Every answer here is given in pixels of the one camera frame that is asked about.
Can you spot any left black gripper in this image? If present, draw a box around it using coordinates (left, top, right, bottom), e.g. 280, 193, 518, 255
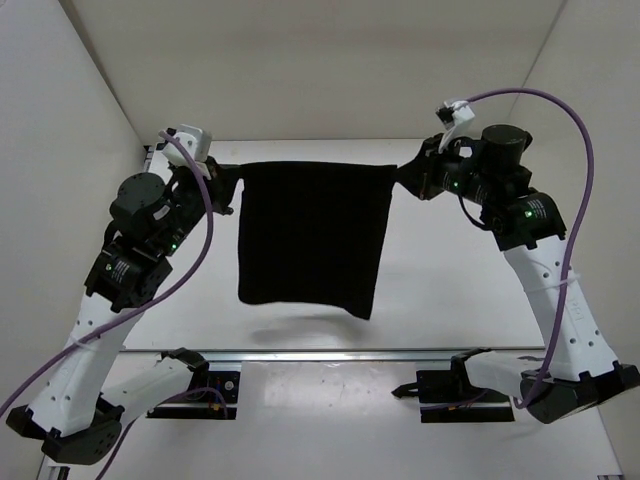
169, 140, 251, 237

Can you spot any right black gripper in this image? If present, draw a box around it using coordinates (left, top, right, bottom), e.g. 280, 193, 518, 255
392, 134, 495, 205

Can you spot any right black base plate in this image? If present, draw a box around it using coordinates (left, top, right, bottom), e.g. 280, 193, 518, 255
391, 359, 515, 424

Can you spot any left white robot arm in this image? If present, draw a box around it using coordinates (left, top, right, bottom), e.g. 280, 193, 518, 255
1, 157, 236, 465

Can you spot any aluminium table rail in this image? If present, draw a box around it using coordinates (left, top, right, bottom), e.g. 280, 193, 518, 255
116, 348, 544, 363

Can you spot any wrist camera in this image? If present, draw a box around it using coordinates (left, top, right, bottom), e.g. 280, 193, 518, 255
436, 99, 475, 153
157, 124, 212, 171

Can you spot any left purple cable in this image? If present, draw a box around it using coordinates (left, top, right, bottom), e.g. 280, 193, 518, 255
0, 130, 229, 480

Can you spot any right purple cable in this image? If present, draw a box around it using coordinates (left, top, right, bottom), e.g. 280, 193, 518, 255
419, 88, 595, 414

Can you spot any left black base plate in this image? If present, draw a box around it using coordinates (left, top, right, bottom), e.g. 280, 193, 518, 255
146, 363, 241, 421

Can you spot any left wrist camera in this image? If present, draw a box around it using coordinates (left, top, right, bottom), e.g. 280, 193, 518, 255
157, 124, 212, 171

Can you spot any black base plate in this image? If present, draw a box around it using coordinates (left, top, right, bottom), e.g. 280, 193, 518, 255
146, 363, 241, 421
391, 359, 515, 424

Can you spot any purple cable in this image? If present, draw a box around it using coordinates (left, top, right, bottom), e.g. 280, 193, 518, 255
419, 88, 595, 414
0, 130, 229, 480

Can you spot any black skirt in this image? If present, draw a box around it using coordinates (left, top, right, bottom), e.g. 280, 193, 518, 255
224, 161, 397, 320

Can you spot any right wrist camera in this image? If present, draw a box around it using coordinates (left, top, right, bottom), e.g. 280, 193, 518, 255
436, 99, 475, 153

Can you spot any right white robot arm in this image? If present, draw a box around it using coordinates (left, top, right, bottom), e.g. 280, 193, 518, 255
394, 125, 639, 424

